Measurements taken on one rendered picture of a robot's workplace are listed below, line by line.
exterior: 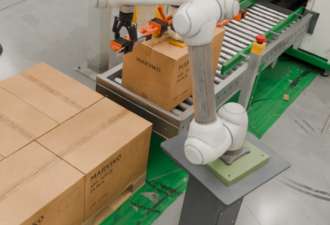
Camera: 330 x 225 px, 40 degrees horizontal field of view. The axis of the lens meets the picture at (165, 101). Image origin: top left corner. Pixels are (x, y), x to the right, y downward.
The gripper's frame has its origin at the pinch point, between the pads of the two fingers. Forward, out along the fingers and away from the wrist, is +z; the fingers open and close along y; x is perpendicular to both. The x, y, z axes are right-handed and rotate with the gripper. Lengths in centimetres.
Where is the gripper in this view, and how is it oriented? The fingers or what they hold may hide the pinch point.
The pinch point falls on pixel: (123, 44)
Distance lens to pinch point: 250.0
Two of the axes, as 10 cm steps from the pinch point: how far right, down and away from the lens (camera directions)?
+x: -5.8, 4.2, -7.0
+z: -1.3, 8.0, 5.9
